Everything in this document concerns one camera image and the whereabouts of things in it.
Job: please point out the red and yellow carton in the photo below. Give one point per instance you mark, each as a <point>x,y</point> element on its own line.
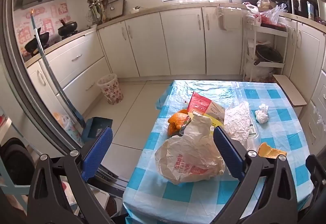
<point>201,104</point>

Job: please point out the crumpled white tissue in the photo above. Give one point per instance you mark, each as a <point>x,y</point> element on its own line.
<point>261,114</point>

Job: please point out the black chair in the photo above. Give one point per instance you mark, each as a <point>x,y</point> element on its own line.
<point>15,160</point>

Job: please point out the blue checked plastic tablecloth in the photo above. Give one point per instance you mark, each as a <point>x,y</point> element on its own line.
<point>280,114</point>

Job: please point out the clear plastic packaging with label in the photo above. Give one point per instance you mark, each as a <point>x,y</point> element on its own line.
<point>238,119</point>

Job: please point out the white corner base cabinet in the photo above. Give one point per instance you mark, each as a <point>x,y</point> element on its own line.
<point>305,56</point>

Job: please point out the light blue shelf frame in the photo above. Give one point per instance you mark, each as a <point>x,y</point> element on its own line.
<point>10,188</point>

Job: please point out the small orange peel piece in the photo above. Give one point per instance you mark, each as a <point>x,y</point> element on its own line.
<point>267,150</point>

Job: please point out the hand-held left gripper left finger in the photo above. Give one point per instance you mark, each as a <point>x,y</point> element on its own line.
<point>98,152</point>

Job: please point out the white base cabinet with doors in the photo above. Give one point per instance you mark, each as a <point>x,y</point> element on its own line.
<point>178,41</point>

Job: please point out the orange peel with stem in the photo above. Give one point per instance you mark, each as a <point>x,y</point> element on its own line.
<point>178,119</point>

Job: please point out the kitchen utensil rack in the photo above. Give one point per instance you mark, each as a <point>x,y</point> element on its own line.
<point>101,7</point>

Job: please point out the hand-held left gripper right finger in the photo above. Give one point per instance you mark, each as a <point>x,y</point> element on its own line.
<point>226,147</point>

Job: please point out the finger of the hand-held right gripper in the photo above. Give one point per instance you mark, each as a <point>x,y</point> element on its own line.
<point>315,165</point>

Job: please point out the white drawer base cabinet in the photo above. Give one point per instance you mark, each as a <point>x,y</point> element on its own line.
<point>76,71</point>

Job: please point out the plastic bags with red contents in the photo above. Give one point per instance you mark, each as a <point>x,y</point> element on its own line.
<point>270,16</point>

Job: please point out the floral bucket with plastic bag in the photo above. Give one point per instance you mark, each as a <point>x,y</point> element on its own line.
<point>65,122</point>

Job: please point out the wooden stool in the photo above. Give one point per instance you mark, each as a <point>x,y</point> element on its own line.
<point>290,90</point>

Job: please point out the floral wastebasket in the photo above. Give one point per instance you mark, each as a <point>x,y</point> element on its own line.
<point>110,89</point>

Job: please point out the black frying pan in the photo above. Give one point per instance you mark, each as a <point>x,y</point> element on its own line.
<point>268,55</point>

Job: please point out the white storage trolley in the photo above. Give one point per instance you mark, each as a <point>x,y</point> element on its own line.
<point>267,32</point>

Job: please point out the black wok with lid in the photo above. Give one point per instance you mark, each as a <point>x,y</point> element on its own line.
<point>67,28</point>

